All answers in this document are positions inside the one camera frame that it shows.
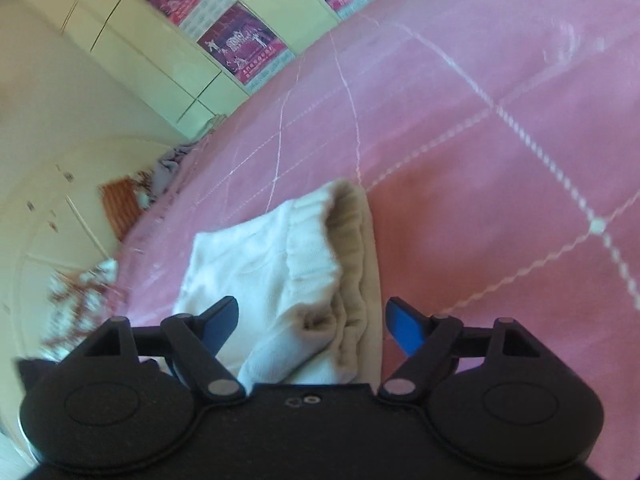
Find white pants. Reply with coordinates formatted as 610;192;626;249
174;179;383;389

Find floral patterned pillow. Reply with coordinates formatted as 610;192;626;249
39;259;118;361

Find orange woven bag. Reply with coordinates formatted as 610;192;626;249
99;171;151;242

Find grey crumpled garment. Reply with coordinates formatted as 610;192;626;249
150;143;196;200

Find pink checked bed sheet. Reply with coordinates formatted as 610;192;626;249
113;0;639;479

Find cream glossy wardrobe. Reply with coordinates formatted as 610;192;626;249
0;0;436;311

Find pink calendar poster upper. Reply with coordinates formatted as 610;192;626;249
145;0;295;92

